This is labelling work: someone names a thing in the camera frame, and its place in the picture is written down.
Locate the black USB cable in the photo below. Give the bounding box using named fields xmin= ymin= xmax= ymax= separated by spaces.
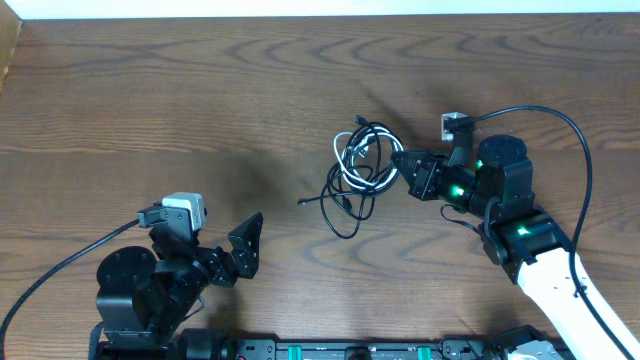
xmin=297 ymin=114 xmax=405 ymax=240

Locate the white USB cable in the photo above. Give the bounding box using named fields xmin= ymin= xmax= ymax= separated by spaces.
xmin=332 ymin=127 xmax=405 ymax=192

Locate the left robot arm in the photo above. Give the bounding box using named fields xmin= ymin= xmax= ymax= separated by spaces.
xmin=90 ymin=206 xmax=264 ymax=359

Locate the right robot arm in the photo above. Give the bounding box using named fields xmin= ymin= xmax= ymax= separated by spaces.
xmin=391 ymin=135 xmax=639 ymax=359

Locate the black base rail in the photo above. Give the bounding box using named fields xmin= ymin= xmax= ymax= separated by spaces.
xmin=169 ymin=324 xmax=576 ymax=360

